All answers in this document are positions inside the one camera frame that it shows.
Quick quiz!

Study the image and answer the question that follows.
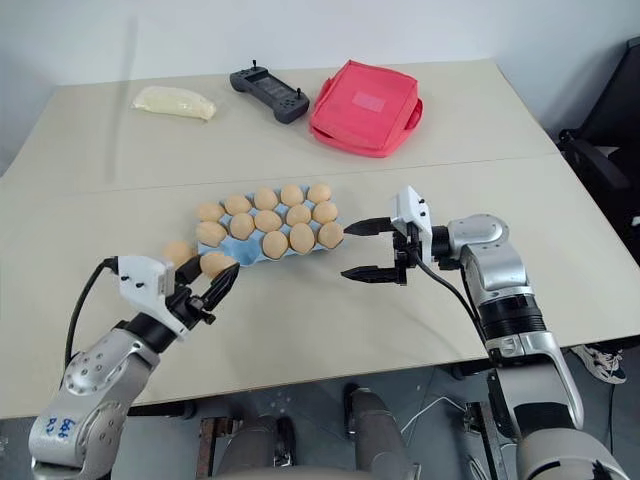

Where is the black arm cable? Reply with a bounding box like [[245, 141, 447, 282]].
[[66, 256, 122, 362], [413, 253, 490, 347]]

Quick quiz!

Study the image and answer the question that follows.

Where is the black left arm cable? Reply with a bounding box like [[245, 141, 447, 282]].
[[66, 256, 122, 362]]

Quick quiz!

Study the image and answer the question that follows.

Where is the dark rounded grey shape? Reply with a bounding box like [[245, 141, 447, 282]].
[[342, 383, 417, 480]]

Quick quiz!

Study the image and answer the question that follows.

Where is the light blue egg carton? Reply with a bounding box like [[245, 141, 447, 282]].
[[195, 185, 347, 266]]

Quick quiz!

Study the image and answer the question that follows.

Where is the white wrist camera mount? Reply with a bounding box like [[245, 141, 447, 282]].
[[391, 185, 434, 264], [117, 254, 190, 343]]

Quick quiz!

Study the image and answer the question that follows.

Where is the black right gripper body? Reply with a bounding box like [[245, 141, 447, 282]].
[[391, 222, 422, 287]]

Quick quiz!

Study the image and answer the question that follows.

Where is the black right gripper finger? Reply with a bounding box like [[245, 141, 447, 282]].
[[344, 217, 397, 238], [340, 265, 401, 286]]

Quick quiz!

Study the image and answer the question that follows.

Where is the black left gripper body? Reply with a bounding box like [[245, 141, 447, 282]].
[[166, 284, 218, 332]]

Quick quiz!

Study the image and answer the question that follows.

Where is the cream filled plastic bag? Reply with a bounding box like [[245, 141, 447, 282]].
[[131, 85, 218, 123]]

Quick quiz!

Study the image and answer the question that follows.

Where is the black office chair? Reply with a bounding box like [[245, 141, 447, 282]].
[[556, 39, 640, 254]]

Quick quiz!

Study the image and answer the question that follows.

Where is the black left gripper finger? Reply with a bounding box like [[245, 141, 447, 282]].
[[198, 264, 241, 312], [174, 256, 202, 286]]

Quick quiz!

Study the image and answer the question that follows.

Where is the dark grey handheld controller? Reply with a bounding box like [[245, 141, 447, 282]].
[[229, 59, 311, 124]]

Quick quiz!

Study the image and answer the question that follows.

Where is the thin white floor cable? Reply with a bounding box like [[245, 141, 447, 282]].
[[399, 393, 454, 437]]

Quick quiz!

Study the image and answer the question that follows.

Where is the red fabric bag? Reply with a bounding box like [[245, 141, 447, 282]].
[[308, 59, 426, 161]]

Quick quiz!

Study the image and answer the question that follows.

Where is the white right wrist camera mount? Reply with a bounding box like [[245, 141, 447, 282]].
[[391, 185, 434, 264]]

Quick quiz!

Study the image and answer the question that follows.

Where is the white and black sneaker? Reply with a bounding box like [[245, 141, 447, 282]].
[[568, 343, 629, 385]]

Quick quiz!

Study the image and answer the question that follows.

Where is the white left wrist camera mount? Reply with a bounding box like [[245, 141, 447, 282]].
[[117, 254, 190, 343]]

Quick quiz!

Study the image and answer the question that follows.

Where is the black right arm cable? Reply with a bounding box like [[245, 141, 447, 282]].
[[413, 253, 490, 347]]

